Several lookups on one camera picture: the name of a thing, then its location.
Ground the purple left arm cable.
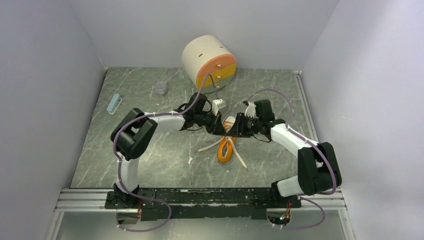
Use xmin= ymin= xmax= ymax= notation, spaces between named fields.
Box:
xmin=112 ymin=72 xmax=173 ymax=233

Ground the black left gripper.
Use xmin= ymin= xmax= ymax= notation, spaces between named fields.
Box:
xmin=194 ymin=109 xmax=227 ymax=137

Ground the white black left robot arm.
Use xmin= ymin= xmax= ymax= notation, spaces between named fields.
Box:
xmin=110 ymin=92 xmax=226 ymax=208

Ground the round cream drawer cabinet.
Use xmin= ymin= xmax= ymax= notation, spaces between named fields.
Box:
xmin=181 ymin=35 xmax=237 ymax=94

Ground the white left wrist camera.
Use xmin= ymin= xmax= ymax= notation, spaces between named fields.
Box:
xmin=211 ymin=98 xmax=227 ymax=116

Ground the aluminium rail frame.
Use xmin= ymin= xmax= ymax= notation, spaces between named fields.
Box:
xmin=44 ymin=70 xmax=357 ymax=240

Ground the white shoelace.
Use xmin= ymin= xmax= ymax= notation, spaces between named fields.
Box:
xmin=197 ymin=136 xmax=248 ymax=170

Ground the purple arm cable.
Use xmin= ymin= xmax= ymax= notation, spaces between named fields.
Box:
xmin=243 ymin=88 xmax=337 ymax=230
xmin=112 ymin=72 xmax=173 ymax=233

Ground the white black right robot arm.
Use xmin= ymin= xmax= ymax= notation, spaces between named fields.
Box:
xmin=226 ymin=99 xmax=342 ymax=207

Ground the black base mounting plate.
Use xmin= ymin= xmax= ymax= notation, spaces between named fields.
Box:
xmin=104 ymin=187 xmax=302 ymax=221

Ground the orange canvas sneaker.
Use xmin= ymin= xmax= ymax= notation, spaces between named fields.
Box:
xmin=216 ymin=117 xmax=237 ymax=164

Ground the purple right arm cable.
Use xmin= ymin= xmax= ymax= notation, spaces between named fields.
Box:
xmin=243 ymin=88 xmax=337 ymax=230

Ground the small clear round jar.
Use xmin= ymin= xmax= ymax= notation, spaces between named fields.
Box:
xmin=154 ymin=82 xmax=168 ymax=96

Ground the light blue eraser block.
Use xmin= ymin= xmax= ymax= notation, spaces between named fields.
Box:
xmin=106 ymin=93 xmax=123 ymax=115

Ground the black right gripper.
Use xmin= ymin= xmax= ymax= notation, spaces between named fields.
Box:
xmin=227 ymin=112 xmax=262 ymax=138

